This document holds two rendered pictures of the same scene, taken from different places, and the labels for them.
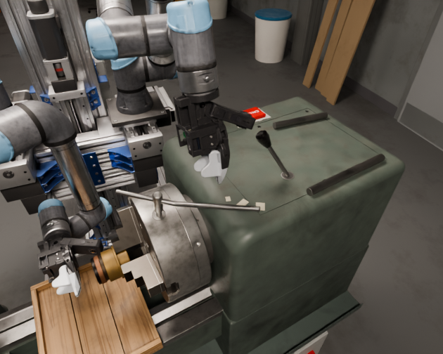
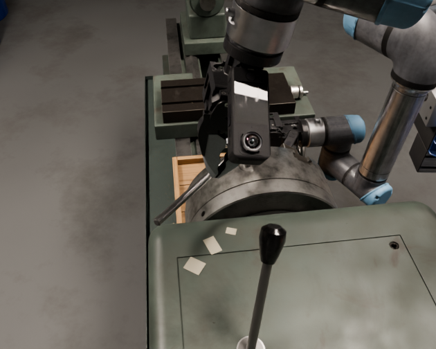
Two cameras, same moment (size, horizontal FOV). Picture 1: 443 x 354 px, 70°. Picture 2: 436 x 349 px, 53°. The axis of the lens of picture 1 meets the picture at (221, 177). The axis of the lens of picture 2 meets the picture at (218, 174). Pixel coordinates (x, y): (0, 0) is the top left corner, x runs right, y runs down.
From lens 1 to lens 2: 82 cm
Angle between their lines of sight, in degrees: 75
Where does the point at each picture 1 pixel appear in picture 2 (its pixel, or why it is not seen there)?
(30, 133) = (375, 30)
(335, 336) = not seen: outside the picture
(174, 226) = (226, 180)
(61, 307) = not seen: hidden behind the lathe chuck
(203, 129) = (212, 75)
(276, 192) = (214, 305)
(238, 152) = (352, 291)
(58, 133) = (397, 61)
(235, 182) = not seen: hidden behind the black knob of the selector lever
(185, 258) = (195, 202)
